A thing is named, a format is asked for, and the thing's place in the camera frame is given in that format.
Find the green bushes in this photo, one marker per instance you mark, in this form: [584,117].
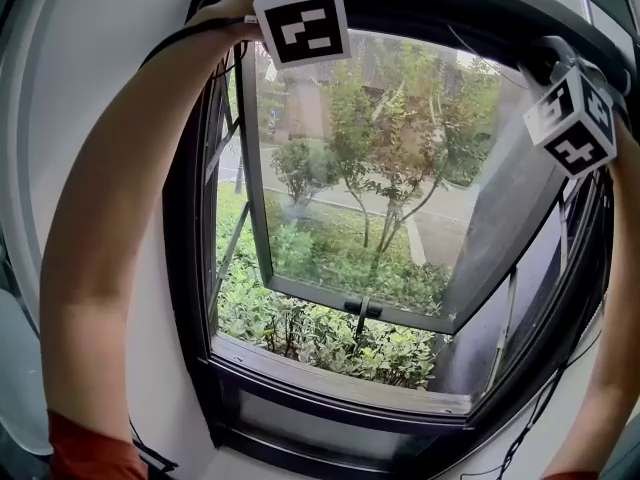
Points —
[325,338]

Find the metal scissor window stay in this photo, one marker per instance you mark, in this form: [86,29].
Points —
[223,145]

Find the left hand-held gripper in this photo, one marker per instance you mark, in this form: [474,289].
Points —
[305,23]

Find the open glass window sash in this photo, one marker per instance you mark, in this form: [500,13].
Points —
[310,290]

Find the person's left forearm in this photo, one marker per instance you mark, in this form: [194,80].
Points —
[100,218]

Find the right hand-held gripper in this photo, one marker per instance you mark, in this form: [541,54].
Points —
[575,128]

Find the person's right forearm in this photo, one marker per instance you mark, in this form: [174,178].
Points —
[620,318]

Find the white plastic chair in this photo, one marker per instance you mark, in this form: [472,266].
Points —
[20,368]

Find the small trees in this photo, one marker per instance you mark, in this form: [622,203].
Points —
[380,143]

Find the black window frame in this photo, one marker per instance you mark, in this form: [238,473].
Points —
[185,268]

